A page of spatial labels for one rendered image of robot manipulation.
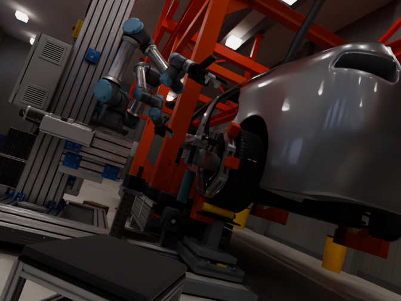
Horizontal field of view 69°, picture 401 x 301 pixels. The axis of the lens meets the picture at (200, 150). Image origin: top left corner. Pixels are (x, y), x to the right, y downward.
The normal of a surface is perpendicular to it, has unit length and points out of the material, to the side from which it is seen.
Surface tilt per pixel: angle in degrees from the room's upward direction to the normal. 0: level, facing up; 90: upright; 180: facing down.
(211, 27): 90
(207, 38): 90
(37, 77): 90
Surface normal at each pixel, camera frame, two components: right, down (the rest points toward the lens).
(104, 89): -0.29, -0.10
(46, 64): 0.34, -0.04
